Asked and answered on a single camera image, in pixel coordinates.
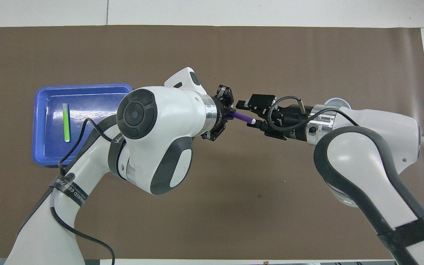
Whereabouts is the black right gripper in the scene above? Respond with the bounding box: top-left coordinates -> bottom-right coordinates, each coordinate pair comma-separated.
236,95 -> 312,142

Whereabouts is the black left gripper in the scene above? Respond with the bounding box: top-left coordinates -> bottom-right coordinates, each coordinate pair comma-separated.
202,85 -> 234,142

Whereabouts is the purple pen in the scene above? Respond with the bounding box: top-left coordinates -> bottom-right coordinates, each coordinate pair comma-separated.
227,110 -> 257,124

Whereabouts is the green pen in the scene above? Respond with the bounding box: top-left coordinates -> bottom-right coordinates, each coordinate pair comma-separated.
62,103 -> 71,142

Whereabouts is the translucent plastic cup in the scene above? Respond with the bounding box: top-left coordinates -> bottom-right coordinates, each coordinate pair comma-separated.
324,97 -> 351,111

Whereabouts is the brown table mat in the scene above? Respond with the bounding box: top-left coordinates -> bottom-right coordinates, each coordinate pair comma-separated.
0,25 -> 424,260

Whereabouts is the blue plastic tray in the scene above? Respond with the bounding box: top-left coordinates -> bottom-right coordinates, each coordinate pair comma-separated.
32,84 -> 133,167

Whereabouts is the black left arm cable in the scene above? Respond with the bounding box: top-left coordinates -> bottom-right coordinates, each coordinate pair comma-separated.
50,118 -> 116,265

